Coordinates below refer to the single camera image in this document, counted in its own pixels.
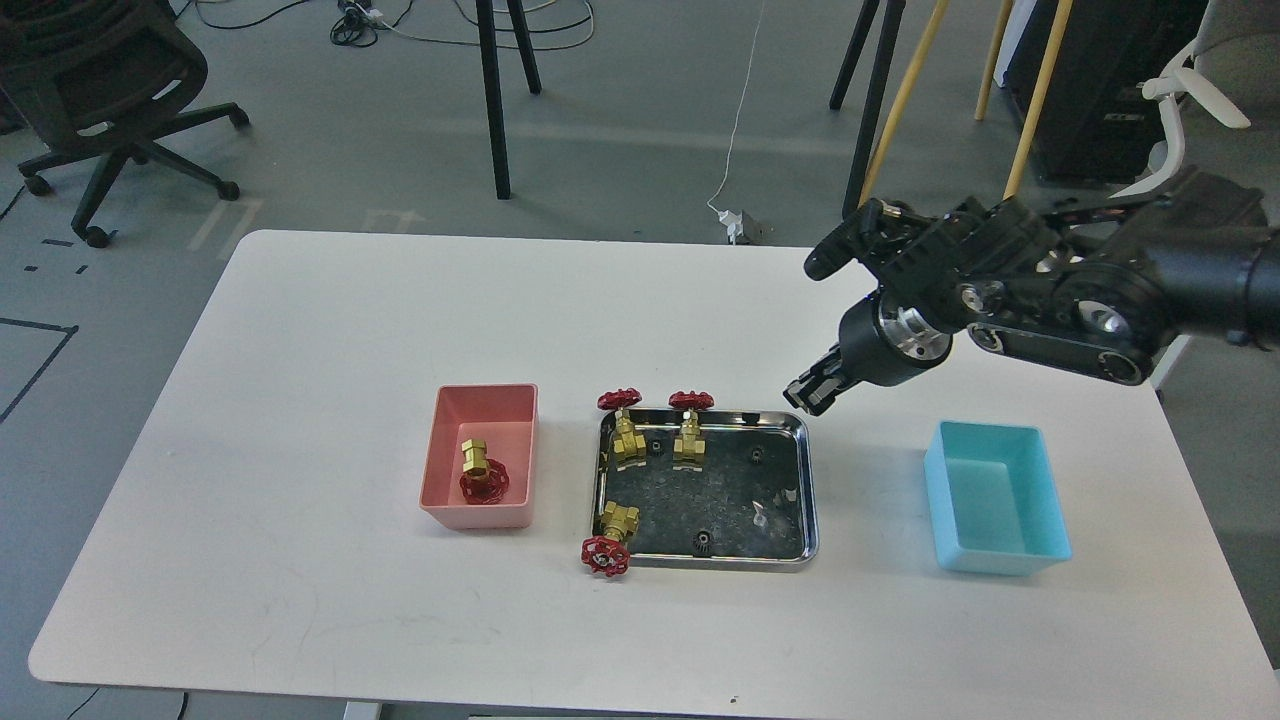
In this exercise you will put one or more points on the brass valve red handwheel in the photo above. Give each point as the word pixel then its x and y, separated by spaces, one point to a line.
pixel 483 480

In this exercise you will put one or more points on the black tripod left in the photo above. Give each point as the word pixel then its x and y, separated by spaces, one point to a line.
pixel 487 31

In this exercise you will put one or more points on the blue plastic box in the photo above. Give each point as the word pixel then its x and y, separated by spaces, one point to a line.
pixel 993 500

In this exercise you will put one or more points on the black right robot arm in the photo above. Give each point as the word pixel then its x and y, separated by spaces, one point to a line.
pixel 1092 291

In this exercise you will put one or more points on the brass valve front left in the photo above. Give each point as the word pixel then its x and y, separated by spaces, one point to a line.
pixel 607 551

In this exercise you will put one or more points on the black tripod right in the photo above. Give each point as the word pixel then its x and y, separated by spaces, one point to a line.
pixel 872 105

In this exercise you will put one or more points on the pink plastic box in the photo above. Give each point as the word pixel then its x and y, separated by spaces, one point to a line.
pixel 505 416

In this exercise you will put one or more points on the white power adapter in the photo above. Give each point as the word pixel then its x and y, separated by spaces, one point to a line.
pixel 742 229

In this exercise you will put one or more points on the brass valve back right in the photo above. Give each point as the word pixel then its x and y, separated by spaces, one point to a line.
pixel 690 445

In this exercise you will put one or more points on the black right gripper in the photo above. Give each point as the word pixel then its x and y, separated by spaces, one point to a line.
pixel 881 342

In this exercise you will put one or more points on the black office chair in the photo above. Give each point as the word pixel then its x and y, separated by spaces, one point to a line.
pixel 105 80

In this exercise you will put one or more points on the black tripod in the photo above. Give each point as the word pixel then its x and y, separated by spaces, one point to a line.
pixel 872 105
pixel 487 31

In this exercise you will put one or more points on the wooden easel legs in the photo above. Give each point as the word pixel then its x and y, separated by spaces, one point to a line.
pixel 1033 116

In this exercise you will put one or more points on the brass valve back left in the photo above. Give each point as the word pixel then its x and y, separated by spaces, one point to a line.
pixel 629 446

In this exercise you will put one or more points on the stainless steel tray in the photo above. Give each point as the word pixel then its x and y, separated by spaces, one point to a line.
pixel 760 517

